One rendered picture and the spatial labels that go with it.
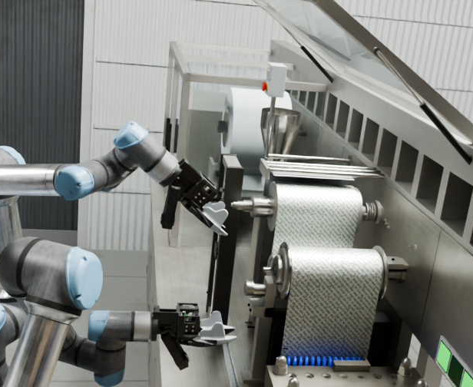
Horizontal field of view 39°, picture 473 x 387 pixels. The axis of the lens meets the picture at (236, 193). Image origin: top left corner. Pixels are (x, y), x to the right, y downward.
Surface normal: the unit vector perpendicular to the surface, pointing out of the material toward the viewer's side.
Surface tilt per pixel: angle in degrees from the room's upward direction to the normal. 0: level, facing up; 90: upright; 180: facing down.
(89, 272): 84
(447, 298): 90
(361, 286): 90
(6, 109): 90
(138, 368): 0
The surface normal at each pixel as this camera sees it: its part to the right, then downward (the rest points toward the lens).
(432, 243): -0.99, -0.05
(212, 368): 0.10, -0.95
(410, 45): 0.16, 0.32
